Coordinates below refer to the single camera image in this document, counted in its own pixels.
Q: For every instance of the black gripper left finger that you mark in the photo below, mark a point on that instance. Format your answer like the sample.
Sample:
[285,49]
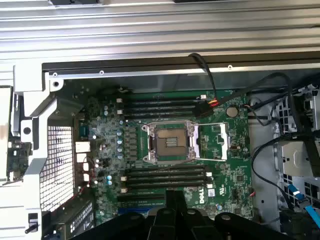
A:
[165,225]

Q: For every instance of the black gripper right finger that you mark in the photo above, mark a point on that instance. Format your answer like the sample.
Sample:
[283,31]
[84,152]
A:
[190,225]

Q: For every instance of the RAM slot white latches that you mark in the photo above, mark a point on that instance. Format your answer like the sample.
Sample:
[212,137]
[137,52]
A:
[160,101]
[160,110]
[160,185]
[165,175]

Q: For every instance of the RAM slot black latches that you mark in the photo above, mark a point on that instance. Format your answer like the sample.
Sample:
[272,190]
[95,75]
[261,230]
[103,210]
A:
[165,180]
[160,106]
[160,115]
[165,170]

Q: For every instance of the long black expansion slot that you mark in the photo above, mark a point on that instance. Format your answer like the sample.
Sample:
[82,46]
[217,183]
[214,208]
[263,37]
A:
[140,197]

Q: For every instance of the green Dell motherboard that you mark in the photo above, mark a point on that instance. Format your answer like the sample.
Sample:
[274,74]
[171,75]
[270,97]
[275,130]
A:
[225,172]

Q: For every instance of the silver CPU socket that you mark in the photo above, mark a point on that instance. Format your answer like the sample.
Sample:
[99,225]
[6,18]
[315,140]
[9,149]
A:
[170,142]

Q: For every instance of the black white-print label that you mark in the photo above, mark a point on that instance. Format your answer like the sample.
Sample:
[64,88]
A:
[82,217]

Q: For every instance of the silver socket cover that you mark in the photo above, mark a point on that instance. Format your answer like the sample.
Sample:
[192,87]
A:
[223,140]

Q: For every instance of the silver USB port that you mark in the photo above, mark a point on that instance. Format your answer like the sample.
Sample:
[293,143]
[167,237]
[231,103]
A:
[86,176]
[86,166]

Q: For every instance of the tall silver port stack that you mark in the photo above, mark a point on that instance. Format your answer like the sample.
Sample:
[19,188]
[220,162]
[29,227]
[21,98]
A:
[82,157]
[82,147]

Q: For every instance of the silver coin battery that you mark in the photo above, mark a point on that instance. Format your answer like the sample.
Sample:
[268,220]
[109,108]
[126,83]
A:
[232,111]

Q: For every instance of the open grey PC case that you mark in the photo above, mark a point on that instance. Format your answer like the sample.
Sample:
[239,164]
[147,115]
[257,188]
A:
[160,81]

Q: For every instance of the silver metal drive bracket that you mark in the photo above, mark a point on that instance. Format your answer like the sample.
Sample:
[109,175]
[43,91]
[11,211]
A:
[295,160]

